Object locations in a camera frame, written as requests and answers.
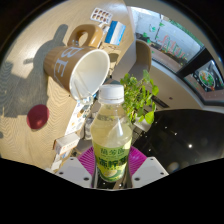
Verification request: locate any open printed booklet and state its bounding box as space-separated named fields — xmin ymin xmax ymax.
xmin=64 ymin=96 xmax=94 ymax=136

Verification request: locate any brown ceramic mug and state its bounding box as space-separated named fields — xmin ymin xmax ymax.
xmin=43 ymin=23 xmax=111 ymax=102

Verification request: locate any white carton box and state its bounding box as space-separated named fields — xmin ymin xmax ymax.
xmin=53 ymin=132 xmax=81 ymax=155

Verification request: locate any pill blister pack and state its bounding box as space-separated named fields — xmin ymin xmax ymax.
xmin=89 ymin=7 xmax=114 ymax=25

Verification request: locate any green potted plant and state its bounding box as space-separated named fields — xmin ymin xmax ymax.
xmin=119 ymin=69 xmax=160 ymax=125

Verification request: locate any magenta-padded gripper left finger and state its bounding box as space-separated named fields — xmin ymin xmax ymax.
xmin=55 ymin=145 xmax=98 ymax=189

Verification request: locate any flat round red coaster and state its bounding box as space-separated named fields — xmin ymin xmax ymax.
xmin=26 ymin=103 xmax=50 ymax=131

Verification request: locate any clear green-label drink bottle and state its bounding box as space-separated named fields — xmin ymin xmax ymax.
xmin=90 ymin=83 xmax=133 ymax=183

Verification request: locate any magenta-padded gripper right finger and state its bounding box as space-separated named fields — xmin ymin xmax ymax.
xmin=127 ymin=145 xmax=170 ymax=189

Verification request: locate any blue white flat box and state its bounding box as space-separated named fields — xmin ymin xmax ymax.
xmin=104 ymin=20 xmax=127 ymax=47

